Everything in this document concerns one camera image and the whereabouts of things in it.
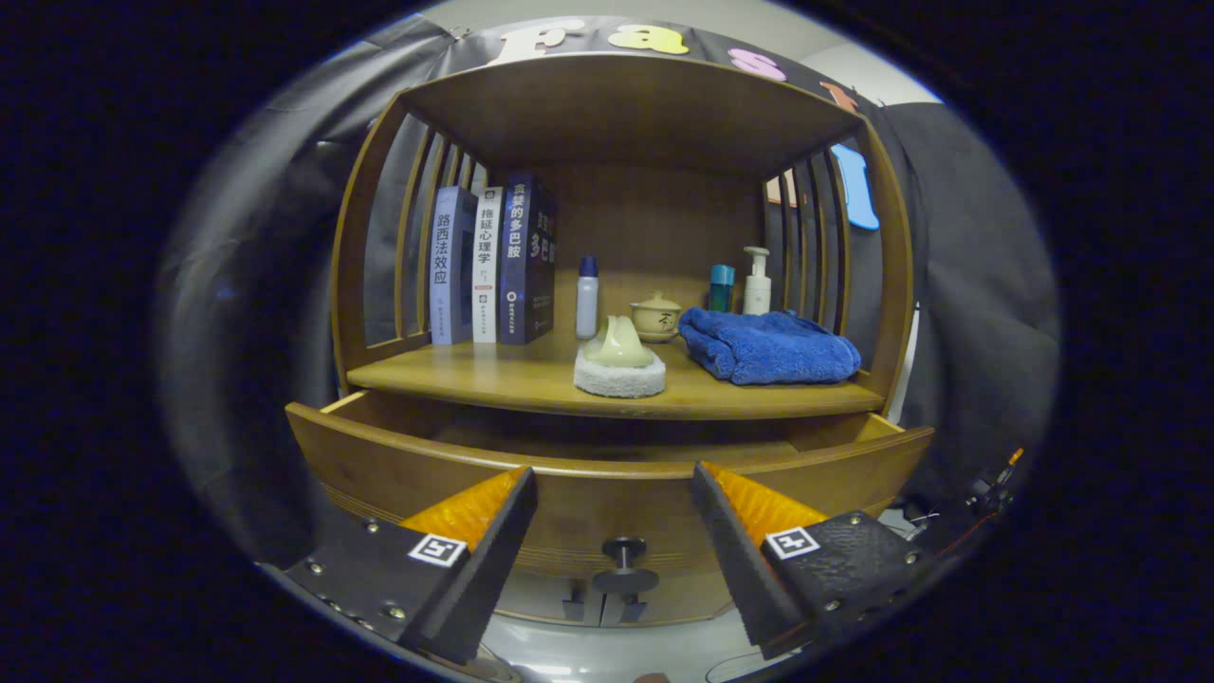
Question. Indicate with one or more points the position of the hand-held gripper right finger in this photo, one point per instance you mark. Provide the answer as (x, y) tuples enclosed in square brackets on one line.
[(735, 569)]

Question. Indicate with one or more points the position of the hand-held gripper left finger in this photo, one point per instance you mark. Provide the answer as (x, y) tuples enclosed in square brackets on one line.
[(484, 569)]

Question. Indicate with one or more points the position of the black drawer knob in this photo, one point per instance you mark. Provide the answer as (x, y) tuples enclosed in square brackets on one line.
[(624, 579)]

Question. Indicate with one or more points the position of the wooden drawer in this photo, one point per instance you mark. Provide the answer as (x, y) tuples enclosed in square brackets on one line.
[(588, 493)]

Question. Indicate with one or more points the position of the wooden cabinet door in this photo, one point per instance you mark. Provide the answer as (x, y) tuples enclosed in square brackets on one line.
[(541, 598), (675, 599)]

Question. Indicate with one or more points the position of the wooden countertop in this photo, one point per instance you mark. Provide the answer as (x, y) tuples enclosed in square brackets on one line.
[(512, 375)]

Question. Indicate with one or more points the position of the wooden cabinet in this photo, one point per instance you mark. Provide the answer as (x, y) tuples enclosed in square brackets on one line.
[(626, 114)]

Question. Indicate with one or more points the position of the blue folded towel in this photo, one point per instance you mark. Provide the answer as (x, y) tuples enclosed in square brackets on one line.
[(768, 346)]

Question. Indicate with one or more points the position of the black device with orange tip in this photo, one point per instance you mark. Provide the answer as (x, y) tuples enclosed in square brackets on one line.
[(986, 493)]

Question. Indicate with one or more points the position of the beige lidded tea cup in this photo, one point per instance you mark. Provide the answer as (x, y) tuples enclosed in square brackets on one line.
[(656, 318)]

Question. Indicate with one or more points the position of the teal bottle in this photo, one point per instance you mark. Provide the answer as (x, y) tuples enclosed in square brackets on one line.
[(721, 289)]

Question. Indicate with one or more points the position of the white pump bottle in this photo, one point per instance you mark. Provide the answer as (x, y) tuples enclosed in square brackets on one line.
[(757, 289)]

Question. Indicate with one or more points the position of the white bottle with blue cap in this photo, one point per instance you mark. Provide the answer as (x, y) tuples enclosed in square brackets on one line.
[(587, 304)]

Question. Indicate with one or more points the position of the pale blue book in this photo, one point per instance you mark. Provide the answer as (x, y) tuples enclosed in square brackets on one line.
[(450, 270)]

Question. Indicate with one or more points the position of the white book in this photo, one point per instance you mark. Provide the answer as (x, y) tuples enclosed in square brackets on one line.
[(486, 266)]

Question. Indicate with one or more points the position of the dark navy book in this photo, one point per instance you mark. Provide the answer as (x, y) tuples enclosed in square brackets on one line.
[(526, 261)]

